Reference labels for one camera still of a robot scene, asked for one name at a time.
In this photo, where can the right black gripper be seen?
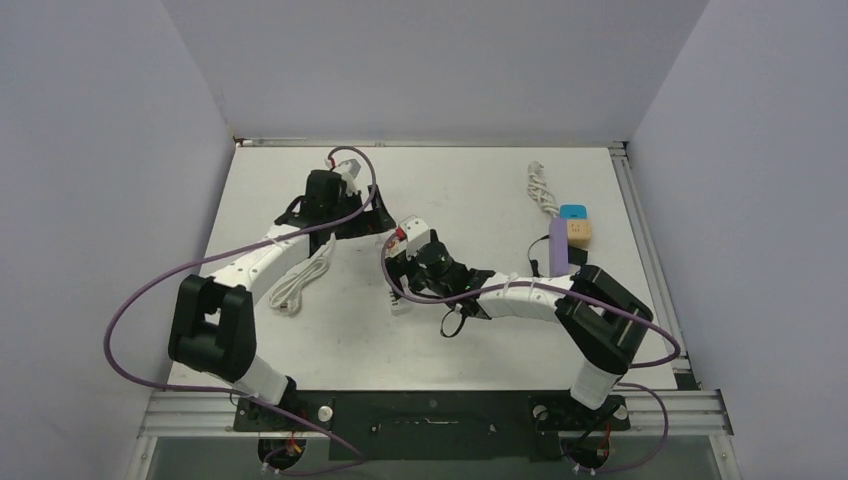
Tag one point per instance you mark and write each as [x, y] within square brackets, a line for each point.
[398, 266]

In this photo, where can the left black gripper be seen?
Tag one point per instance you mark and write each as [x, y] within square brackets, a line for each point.
[376, 221]

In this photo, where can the white power strip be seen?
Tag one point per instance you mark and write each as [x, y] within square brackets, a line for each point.
[398, 305]

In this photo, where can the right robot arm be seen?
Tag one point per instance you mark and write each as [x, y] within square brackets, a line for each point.
[604, 320]

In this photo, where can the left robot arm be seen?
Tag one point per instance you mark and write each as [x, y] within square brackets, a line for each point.
[213, 328]

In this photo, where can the blue plug cube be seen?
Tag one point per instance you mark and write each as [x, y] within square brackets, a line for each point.
[573, 213]

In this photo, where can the orange plug cube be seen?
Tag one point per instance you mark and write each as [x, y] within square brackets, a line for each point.
[579, 233]

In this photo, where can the purple power strip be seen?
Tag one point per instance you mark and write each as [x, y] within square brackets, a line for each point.
[558, 248]

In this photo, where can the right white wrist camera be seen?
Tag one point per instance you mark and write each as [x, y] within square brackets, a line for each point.
[413, 233]

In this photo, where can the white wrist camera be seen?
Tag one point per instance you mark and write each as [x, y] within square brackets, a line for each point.
[348, 170]
[413, 233]

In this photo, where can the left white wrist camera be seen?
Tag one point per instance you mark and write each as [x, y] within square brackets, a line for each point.
[348, 170]

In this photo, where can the black plug with cable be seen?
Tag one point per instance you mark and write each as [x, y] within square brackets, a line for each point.
[572, 257]

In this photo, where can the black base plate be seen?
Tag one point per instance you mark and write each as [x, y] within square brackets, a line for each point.
[456, 425]

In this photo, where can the aluminium frame rail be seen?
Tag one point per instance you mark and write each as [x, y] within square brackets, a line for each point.
[693, 410]

